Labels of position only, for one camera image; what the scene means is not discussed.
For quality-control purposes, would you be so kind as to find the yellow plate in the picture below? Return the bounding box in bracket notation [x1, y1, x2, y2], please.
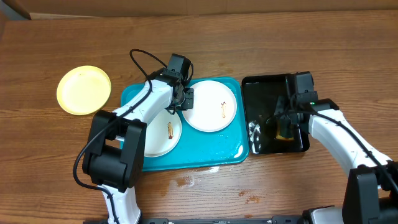
[57, 65, 111, 115]

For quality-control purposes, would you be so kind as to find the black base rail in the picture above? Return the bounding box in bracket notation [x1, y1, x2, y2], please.
[138, 215, 310, 224]

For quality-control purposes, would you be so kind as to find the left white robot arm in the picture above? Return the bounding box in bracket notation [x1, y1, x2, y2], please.
[75, 72, 194, 223]

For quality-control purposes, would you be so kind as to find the white plate front with stain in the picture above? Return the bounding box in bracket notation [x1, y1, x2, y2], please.
[144, 110, 182, 157]

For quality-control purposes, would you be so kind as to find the yellow green sponge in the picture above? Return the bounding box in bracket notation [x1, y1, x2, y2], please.
[275, 125, 294, 141]

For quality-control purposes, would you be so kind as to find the black water tray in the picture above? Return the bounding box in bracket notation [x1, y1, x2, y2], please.
[242, 74, 310, 155]

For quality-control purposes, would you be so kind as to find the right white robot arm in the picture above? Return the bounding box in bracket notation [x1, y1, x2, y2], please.
[267, 96, 397, 223]

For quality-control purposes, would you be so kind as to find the teal plastic tray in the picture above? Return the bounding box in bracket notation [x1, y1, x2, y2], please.
[120, 76, 250, 172]

